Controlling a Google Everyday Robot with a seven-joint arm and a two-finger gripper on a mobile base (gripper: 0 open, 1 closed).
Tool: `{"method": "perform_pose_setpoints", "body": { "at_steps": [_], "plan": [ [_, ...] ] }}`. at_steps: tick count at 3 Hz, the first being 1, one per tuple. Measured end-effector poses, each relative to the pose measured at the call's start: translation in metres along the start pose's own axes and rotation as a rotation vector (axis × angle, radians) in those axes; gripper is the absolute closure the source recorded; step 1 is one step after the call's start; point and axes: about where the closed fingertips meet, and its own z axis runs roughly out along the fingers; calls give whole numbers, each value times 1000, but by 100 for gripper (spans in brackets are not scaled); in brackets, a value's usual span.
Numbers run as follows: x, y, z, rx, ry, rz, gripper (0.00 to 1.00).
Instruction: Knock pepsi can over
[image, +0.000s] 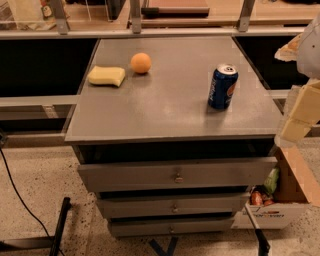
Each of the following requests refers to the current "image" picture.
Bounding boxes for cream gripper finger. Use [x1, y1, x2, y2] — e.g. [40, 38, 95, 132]
[280, 80, 320, 142]
[274, 34, 301, 62]

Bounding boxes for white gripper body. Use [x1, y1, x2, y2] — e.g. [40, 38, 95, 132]
[297, 14, 320, 79]

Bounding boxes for blue pepsi can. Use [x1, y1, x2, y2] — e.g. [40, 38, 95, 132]
[208, 63, 238, 110]

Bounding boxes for cardboard box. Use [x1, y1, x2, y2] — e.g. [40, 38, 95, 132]
[232, 145, 320, 230]

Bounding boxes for green snack bag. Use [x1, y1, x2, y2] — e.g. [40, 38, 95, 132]
[263, 167, 280, 195]

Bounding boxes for top grey drawer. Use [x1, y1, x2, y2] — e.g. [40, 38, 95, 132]
[78, 157, 277, 192]

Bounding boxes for grey drawer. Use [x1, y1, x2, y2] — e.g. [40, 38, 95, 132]
[97, 193, 249, 219]
[78, 157, 277, 192]
[108, 217, 234, 237]

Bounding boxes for red snack packets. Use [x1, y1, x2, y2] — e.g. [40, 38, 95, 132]
[250, 191, 274, 206]

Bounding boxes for middle grey drawer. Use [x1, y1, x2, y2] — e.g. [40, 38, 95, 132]
[97, 193, 249, 219]

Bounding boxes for black stand leg right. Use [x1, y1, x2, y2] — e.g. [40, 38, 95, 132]
[245, 204, 271, 256]

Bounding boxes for black stand leg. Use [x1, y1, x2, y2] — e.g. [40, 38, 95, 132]
[49, 197, 71, 256]
[245, 204, 271, 256]

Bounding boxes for bottom grey drawer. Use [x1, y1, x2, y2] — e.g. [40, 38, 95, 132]
[108, 217, 234, 237]

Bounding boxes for orange fruit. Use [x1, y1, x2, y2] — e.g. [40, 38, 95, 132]
[130, 53, 151, 74]

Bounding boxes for grey drawer cabinet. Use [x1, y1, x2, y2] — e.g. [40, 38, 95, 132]
[66, 37, 281, 224]

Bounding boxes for yellow sponge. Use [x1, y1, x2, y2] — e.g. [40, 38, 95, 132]
[87, 66, 126, 87]

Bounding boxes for blue tape cross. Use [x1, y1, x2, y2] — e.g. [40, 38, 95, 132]
[149, 237, 179, 256]

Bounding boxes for bottle with label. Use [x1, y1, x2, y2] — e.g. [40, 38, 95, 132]
[40, 0, 54, 20]

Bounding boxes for black stand leg left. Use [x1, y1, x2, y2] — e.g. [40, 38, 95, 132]
[49, 197, 71, 256]

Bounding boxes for metal railing frame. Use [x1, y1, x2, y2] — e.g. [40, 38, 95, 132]
[0, 0, 320, 40]

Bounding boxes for black cable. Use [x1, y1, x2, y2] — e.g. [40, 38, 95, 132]
[0, 146, 66, 256]

